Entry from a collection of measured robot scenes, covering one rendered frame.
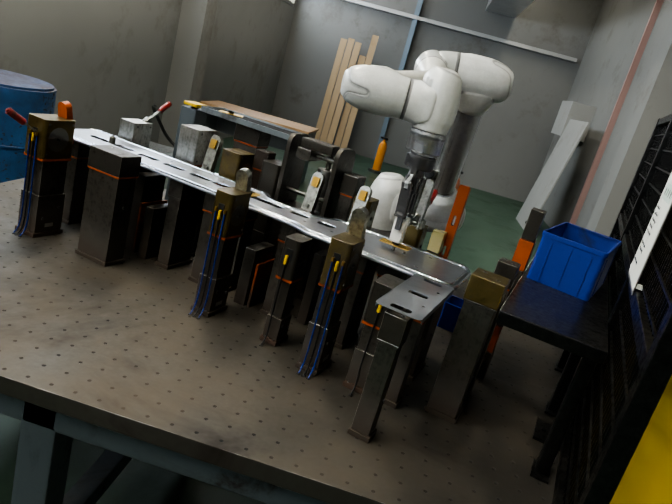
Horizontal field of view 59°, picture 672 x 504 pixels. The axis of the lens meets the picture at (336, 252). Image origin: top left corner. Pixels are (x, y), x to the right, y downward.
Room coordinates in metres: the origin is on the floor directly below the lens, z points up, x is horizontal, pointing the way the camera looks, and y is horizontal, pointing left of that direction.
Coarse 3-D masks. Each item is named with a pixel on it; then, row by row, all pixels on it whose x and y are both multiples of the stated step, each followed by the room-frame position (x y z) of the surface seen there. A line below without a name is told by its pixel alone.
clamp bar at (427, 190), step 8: (424, 176) 1.67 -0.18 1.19; (432, 176) 1.64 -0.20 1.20; (424, 184) 1.68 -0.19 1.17; (432, 184) 1.66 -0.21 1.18; (424, 192) 1.67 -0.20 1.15; (432, 192) 1.67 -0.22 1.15; (424, 200) 1.67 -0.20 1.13; (416, 208) 1.67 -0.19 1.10; (424, 208) 1.65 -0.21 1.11; (424, 216) 1.66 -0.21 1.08; (408, 224) 1.65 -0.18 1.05
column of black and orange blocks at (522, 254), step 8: (536, 208) 1.59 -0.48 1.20; (536, 216) 1.55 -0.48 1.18; (544, 216) 1.57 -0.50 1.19; (528, 224) 1.56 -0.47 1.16; (536, 224) 1.55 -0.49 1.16; (528, 232) 1.55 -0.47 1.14; (536, 232) 1.55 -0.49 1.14; (520, 240) 1.55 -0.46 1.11; (528, 240) 1.55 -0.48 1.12; (520, 248) 1.55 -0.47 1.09; (528, 248) 1.55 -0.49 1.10; (520, 256) 1.55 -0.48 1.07; (528, 256) 1.54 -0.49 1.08; (520, 272) 1.55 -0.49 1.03; (512, 288) 1.55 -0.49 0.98; (496, 328) 1.55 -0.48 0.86; (496, 336) 1.55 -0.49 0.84; (488, 352) 1.55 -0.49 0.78; (488, 360) 1.54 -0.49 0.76; (480, 368) 1.55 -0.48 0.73; (480, 376) 1.54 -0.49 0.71
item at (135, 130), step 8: (120, 120) 2.02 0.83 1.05; (128, 120) 2.02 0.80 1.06; (136, 120) 2.06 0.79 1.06; (120, 128) 2.02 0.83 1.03; (128, 128) 2.01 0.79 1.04; (136, 128) 2.01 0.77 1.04; (144, 128) 2.04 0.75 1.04; (120, 136) 2.02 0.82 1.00; (128, 136) 2.01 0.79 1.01; (136, 136) 2.01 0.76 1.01; (144, 136) 2.05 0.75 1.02; (144, 144) 2.06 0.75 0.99
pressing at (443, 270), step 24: (96, 144) 1.80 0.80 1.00; (120, 144) 1.89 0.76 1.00; (144, 168) 1.71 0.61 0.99; (168, 168) 1.74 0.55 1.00; (192, 168) 1.83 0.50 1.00; (264, 192) 1.76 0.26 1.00; (288, 216) 1.57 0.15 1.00; (312, 216) 1.65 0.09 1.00; (384, 264) 1.41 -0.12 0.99; (408, 264) 1.43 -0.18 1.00; (432, 264) 1.49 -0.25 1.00; (456, 264) 1.56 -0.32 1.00; (456, 288) 1.37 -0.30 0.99
